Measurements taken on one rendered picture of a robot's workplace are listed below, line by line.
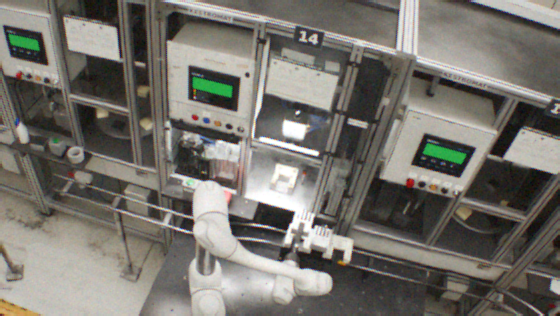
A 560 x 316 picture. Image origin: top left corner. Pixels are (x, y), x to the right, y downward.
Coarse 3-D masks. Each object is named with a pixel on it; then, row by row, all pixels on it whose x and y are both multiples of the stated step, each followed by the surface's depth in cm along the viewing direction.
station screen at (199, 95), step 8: (192, 72) 216; (192, 80) 219; (208, 80) 217; (216, 80) 216; (224, 80) 215; (192, 88) 223; (232, 88) 217; (192, 96) 226; (200, 96) 225; (208, 96) 224; (216, 96) 223; (224, 96) 221; (232, 96) 220; (216, 104) 226; (224, 104) 225
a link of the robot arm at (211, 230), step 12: (204, 216) 186; (216, 216) 186; (204, 228) 179; (216, 228) 182; (228, 228) 189; (204, 240) 180; (216, 240) 181; (228, 240) 186; (216, 252) 185; (228, 252) 187
